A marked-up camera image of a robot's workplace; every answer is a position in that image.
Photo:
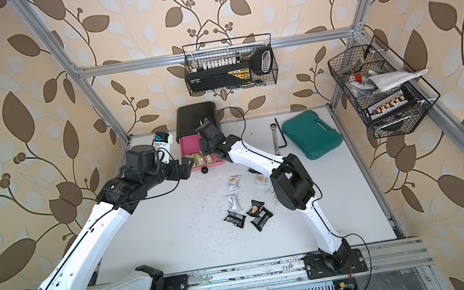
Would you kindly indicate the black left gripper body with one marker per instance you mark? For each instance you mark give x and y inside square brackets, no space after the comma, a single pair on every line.
[174,171]

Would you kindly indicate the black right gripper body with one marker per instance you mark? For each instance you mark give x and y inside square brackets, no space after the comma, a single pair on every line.
[206,147]

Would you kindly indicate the gold cookie packet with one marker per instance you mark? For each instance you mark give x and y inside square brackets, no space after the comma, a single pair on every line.
[199,159]

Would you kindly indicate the pink top drawer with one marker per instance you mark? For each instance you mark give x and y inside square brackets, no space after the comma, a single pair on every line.
[190,148]

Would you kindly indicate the white cookie packet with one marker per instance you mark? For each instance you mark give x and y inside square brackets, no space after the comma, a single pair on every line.
[233,181]
[232,200]
[261,180]

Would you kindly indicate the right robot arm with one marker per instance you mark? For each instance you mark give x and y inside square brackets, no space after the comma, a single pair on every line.
[293,187]

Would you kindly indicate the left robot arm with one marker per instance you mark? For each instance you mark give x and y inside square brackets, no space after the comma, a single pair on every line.
[146,166]

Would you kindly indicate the black drawer cabinet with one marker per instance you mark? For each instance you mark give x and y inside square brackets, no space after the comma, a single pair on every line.
[190,117]

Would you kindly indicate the silver ratchet wrench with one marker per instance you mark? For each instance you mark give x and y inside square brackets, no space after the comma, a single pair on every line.
[274,129]

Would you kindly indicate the black hex key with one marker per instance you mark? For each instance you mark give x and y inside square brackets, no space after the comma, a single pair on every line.
[278,127]

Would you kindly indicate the black cookie packet orange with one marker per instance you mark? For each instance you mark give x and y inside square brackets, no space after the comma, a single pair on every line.
[255,208]

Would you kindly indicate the black cookie packet left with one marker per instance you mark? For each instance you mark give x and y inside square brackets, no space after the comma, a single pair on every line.
[235,219]

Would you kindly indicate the black cookie packet right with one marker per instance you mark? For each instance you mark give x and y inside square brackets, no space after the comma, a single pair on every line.
[262,217]

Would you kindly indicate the black yellow tool box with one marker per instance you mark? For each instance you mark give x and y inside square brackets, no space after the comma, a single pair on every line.
[238,71]

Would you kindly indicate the green plastic tool case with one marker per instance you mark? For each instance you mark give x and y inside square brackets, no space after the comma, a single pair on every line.
[311,134]

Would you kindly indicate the white paper in basket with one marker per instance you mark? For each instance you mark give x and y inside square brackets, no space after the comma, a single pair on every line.
[387,81]

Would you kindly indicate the drill bit set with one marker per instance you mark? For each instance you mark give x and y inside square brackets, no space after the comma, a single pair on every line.
[391,104]

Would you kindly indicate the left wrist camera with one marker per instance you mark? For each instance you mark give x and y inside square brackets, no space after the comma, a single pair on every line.
[162,141]

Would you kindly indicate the back wire basket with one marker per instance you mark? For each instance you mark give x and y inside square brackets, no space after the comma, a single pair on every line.
[221,48]

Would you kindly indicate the wire basket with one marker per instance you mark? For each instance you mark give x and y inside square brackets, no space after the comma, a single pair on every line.
[351,69]
[221,48]

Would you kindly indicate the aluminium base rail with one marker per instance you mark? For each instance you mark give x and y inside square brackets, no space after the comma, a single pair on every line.
[292,270]

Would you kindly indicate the right wire basket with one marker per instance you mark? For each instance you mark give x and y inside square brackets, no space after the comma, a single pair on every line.
[351,69]

